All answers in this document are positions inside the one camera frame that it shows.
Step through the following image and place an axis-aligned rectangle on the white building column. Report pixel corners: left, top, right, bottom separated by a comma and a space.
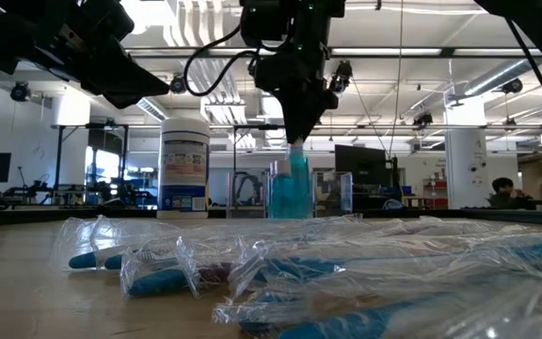
443, 93, 491, 211

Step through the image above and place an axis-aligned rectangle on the white rectangular ceiling duct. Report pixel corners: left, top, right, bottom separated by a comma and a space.
134, 96, 171, 122

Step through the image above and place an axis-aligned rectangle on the person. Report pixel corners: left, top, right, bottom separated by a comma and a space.
486, 176, 538, 211

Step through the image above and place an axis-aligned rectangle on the red shelf unit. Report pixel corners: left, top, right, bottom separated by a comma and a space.
422, 177, 450, 211

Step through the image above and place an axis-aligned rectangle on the clear acrylic organizer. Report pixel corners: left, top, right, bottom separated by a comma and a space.
225, 169, 354, 220

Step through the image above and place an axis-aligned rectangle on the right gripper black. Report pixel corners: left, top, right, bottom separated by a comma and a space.
251, 46, 341, 145

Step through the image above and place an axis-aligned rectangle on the black aluminium table frame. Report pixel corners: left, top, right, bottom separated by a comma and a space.
0, 202, 542, 228

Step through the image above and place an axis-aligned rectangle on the black beam with light strips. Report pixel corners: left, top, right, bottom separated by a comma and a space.
120, 45, 542, 60

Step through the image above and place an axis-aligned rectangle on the white wipes canister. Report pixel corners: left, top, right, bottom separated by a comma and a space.
156, 117, 212, 221

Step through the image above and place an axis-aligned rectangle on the black hanging camera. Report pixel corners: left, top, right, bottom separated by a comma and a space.
327, 59, 355, 94
411, 110, 435, 129
167, 73, 189, 95
501, 77, 525, 95
9, 80, 31, 104

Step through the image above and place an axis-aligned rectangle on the black workstation frame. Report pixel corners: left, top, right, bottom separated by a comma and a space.
50, 121, 131, 204

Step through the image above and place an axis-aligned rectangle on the blue mouthwash bottle white cap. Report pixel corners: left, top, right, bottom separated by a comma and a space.
268, 158, 295, 219
287, 140, 311, 219

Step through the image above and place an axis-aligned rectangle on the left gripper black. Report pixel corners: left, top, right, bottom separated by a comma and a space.
0, 0, 171, 110

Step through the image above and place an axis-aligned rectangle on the silver slanted ceiling duct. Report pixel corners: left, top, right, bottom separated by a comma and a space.
461, 56, 542, 98

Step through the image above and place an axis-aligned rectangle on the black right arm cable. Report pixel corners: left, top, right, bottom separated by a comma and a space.
183, 23, 263, 98

